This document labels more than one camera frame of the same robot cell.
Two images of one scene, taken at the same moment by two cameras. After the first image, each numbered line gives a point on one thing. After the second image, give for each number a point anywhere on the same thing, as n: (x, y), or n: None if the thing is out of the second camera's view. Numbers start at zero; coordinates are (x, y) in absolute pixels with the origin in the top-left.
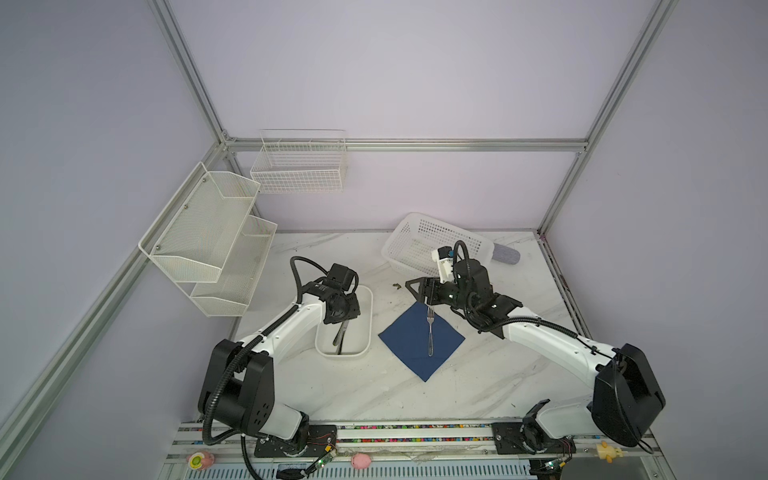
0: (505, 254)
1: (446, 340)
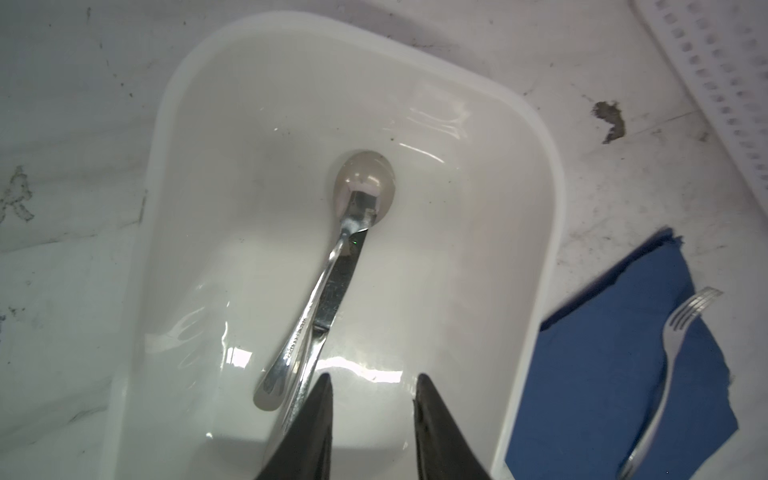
0: None
1: (596, 373)
